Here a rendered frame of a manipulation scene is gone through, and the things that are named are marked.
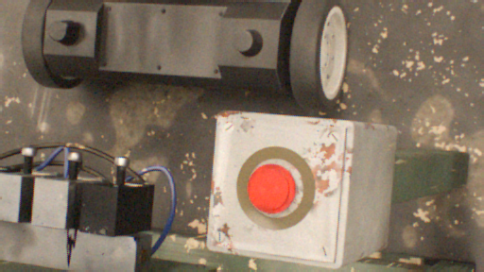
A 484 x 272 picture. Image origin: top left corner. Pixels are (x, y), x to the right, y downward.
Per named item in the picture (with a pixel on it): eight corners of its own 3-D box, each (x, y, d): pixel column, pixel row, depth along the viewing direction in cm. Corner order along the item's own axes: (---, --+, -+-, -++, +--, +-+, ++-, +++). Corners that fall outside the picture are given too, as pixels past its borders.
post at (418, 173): (470, 152, 159) (367, 154, 90) (466, 186, 160) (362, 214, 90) (435, 148, 162) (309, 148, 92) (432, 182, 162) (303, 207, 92)
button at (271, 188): (302, 165, 74) (295, 166, 72) (299, 214, 74) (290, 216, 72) (257, 161, 75) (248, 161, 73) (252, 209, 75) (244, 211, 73)
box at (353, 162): (400, 126, 89) (353, 121, 72) (388, 248, 89) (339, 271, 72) (284, 116, 93) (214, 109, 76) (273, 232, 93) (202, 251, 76)
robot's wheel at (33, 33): (85, 58, 193) (62, -31, 182) (106, 59, 191) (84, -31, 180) (36, 107, 178) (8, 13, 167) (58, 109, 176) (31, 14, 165)
